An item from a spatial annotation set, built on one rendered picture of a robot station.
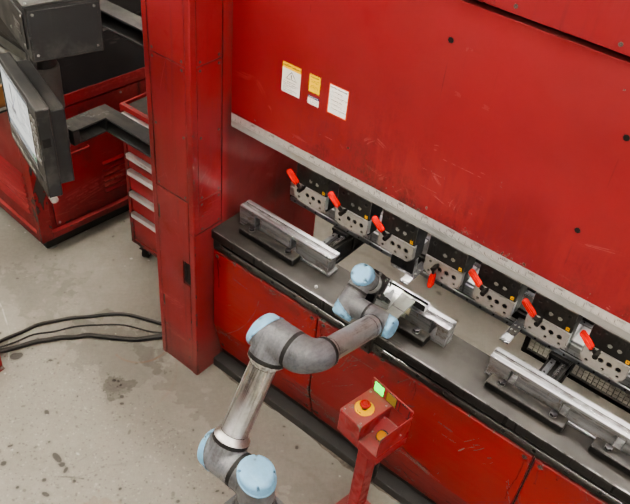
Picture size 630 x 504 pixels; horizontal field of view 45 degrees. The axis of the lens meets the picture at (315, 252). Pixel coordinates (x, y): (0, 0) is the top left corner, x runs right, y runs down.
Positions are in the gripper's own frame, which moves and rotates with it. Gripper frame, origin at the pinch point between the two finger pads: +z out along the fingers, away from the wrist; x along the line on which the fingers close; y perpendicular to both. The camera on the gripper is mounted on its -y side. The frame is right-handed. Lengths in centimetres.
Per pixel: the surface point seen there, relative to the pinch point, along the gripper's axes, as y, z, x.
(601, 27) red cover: 78, -91, -44
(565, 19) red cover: 78, -90, -34
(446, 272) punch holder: 17.9, -11.8, -19.8
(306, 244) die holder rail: 7.7, 11.6, 41.4
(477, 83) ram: 63, -66, -14
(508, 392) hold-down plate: -8, 7, -55
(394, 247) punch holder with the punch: 18.3, -10.7, 1.4
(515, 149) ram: 53, -56, -31
